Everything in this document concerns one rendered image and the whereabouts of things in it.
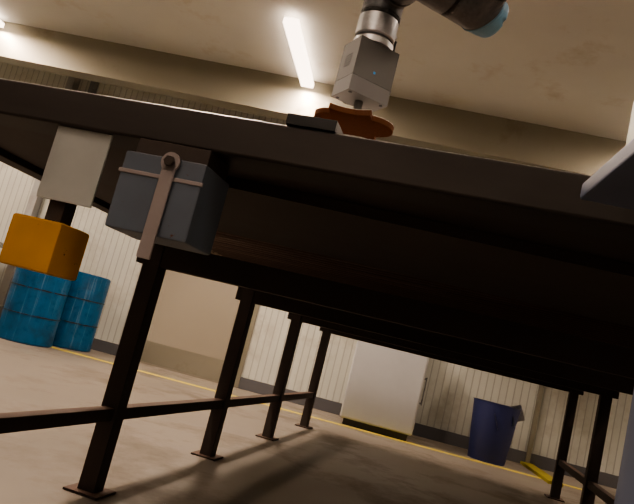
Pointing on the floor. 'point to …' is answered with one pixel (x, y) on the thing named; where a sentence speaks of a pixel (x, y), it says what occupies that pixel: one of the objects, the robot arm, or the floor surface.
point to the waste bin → (492, 430)
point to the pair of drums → (53, 310)
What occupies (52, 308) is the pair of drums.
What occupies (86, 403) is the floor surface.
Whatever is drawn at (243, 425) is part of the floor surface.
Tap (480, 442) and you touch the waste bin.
